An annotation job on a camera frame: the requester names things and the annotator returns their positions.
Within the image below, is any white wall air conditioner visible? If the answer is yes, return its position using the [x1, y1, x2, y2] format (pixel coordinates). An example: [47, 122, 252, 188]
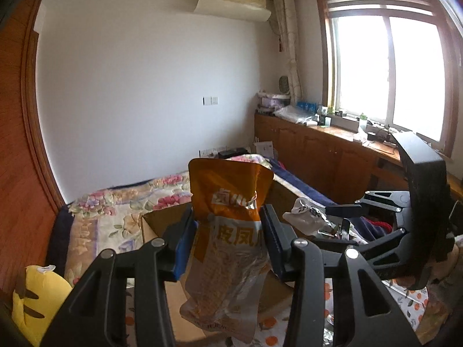
[194, 0, 271, 22]

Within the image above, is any white orange-print tablecloth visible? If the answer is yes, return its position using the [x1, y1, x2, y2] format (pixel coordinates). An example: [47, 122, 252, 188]
[122, 266, 428, 346]

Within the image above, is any wooden low cabinet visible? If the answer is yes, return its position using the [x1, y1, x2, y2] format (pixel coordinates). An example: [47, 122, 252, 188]
[253, 112, 463, 203]

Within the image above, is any beige patterned curtain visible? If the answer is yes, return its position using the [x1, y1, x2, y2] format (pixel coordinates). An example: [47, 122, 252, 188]
[273, 0, 302, 105]

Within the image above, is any white snack packet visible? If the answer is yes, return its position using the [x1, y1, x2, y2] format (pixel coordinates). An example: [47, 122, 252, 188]
[282, 198, 338, 237]

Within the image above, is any stack of boxes on cabinet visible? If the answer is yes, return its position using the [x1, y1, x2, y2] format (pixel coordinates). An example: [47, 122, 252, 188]
[256, 92, 290, 115]

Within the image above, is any clear plastic bag on cabinet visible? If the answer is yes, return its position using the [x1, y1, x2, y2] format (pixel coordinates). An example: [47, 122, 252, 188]
[274, 105, 318, 126]

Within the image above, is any brown cardboard box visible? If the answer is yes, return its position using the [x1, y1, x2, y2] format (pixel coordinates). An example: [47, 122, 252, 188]
[140, 177, 304, 346]

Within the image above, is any orange chicken feet snack bag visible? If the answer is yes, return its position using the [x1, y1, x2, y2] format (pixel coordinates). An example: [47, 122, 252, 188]
[180, 158, 274, 343]

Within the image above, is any yellow plush toy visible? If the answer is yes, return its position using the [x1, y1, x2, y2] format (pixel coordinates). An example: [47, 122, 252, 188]
[12, 265, 72, 346]

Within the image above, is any floral bed quilt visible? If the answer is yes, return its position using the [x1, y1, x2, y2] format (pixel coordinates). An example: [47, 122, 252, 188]
[64, 153, 275, 286]

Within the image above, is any white wall switch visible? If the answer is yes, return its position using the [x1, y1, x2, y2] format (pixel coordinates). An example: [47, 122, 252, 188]
[203, 96, 219, 106]

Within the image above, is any wooden window frame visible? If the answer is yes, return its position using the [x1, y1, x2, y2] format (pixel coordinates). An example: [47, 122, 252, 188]
[316, 0, 458, 157]

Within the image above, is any wooden wardrobe door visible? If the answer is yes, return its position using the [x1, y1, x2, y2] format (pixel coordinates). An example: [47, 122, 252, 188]
[1, 0, 64, 302]

